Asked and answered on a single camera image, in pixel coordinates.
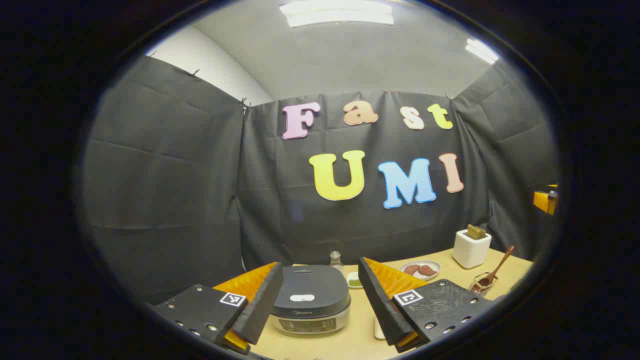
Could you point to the white rice pile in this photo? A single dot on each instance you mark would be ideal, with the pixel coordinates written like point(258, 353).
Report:
point(378, 330)

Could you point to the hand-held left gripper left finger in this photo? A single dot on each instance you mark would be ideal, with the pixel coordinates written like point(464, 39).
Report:
point(262, 305)

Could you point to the white toaster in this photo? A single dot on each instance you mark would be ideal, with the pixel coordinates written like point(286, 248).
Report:
point(471, 252)

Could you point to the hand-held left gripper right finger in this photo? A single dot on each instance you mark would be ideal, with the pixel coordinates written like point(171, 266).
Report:
point(382, 305)

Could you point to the red meat piece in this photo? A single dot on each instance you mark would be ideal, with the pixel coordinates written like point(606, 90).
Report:
point(411, 270)
point(428, 271)

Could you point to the small ceiling light panel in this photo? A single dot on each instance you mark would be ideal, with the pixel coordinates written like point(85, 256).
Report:
point(481, 50)

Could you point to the large ceiling light panel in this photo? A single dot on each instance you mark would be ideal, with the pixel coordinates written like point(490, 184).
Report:
point(337, 14)

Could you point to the small clear glass bottle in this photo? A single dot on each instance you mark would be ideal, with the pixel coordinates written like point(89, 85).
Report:
point(336, 261)

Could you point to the black backdrop cloth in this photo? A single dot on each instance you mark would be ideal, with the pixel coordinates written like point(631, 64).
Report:
point(200, 200)

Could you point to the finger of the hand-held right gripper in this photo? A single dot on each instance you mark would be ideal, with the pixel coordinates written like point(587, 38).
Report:
point(544, 201)

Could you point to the white oval plate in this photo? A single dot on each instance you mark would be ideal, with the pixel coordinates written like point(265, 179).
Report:
point(421, 277)

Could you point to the white sectioned bean dish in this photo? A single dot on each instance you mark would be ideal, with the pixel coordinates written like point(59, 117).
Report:
point(354, 281)

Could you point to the brown wooden spoon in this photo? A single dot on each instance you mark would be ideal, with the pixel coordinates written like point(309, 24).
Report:
point(501, 262)

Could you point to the dark grey rice cooker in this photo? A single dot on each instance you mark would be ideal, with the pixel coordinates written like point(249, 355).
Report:
point(310, 285)

